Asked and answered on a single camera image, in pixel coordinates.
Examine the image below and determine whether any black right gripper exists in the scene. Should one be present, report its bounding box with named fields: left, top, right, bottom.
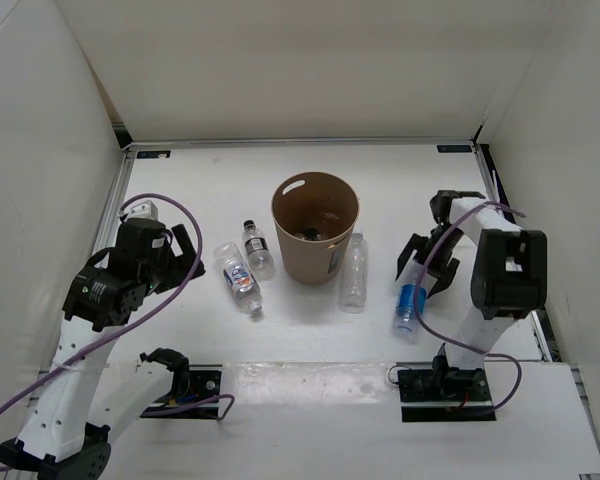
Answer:
left=397, top=224, right=464, bottom=298

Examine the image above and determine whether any blue label water bottle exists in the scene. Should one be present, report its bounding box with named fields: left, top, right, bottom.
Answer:
left=393, top=263, right=428, bottom=343

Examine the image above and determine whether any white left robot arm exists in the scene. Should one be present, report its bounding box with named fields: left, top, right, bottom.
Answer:
left=0, top=218, right=204, bottom=479

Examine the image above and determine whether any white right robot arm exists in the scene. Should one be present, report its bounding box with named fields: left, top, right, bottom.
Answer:
left=395, top=190, right=547, bottom=402

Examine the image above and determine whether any brown cylindrical waste bin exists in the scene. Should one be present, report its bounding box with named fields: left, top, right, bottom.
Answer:
left=271, top=172, right=360, bottom=285

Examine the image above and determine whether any orange blue label bottle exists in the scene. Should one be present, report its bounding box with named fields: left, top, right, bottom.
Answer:
left=214, top=242, right=263, bottom=317

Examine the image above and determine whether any black label plastic bottle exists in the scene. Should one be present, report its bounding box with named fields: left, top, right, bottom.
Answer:
left=242, top=220, right=275, bottom=280

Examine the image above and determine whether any clear unlabelled plastic bottle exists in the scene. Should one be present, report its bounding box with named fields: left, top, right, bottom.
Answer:
left=338, top=232, right=368, bottom=313

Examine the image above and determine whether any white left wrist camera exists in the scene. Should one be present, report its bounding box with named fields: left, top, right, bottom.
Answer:
left=119, top=200, right=159, bottom=222

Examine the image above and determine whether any aluminium left table rail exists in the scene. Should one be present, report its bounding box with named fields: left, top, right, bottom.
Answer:
left=92, top=144, right=135, bottom=254

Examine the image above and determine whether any aluminium table rail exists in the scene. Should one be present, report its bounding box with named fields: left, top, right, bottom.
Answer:
left=92, top=144, right=135, bottom=254
left=472, top=141, right=600, bottom=479

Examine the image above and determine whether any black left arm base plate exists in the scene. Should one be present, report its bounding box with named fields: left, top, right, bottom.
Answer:
left=146, top=364, right=222, bottom=420

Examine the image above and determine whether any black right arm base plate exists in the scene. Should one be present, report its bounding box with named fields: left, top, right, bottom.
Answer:
left=387, top=363, right=496, bottom=423

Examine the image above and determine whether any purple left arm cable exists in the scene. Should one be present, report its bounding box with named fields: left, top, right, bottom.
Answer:
left=0, top=193, right=236, bottom=471

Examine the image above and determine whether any aluminium right table rail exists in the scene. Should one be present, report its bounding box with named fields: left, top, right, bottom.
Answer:
left=472, top=141, right=600, bottom=479

